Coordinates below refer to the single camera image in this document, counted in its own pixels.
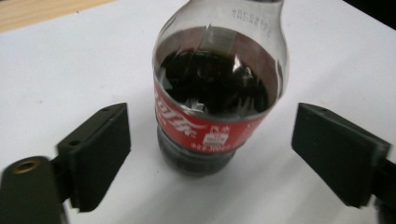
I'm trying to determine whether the red-capped dark soda bottle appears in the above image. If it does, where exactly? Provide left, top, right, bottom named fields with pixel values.
left=151, top=0, right=290, bottom=178

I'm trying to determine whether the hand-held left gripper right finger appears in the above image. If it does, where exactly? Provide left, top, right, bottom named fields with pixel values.
left=290, top=102, right=392, bottom=209

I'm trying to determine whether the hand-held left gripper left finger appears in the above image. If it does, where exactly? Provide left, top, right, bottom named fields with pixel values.
left=56, top=102, right=132, bottom=214

